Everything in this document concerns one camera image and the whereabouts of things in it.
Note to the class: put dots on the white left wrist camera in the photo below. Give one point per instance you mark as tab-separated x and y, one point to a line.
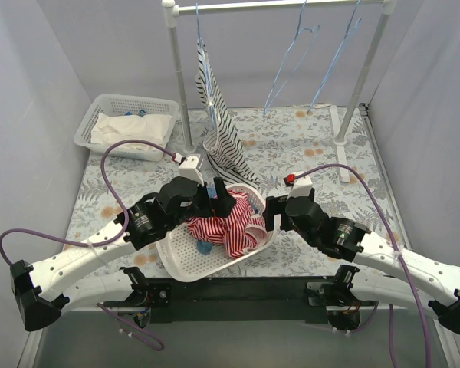
189	168

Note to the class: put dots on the red white striped tank top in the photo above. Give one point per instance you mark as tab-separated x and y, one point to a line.
243	231

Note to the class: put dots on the small blue item in basket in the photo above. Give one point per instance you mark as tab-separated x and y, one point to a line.
141	113

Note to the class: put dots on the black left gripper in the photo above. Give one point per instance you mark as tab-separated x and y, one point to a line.
208	202

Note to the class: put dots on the white oval perforated basket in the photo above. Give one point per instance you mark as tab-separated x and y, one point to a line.
181	258

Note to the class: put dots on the blue wire hanger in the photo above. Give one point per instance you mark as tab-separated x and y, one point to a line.
304	37
348	34

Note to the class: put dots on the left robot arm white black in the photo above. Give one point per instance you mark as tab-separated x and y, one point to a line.
46	289

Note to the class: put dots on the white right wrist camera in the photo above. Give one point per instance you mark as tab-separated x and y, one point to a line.
300	185

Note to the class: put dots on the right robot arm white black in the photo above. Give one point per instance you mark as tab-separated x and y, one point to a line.
376	271

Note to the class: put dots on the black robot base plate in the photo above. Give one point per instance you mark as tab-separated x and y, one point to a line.
307	299

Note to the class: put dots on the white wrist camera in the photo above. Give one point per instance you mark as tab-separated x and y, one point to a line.
300	185
189	168

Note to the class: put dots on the black white striped tank top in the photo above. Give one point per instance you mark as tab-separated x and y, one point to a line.
222	145

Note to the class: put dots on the white clothes rack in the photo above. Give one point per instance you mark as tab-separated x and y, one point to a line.
172	11

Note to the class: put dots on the white rectangular basket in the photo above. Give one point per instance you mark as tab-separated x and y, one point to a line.
114	105

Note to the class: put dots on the blue garment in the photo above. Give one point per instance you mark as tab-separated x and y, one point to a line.
204	247

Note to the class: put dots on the blue hanger with striped top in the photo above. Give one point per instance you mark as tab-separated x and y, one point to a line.
206	70

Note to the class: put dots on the white folded cloth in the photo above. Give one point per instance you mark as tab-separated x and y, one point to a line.
149	127

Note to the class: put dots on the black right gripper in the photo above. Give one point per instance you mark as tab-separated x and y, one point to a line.
273	212

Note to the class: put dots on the floral table mat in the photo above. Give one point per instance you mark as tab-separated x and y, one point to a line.
284	141

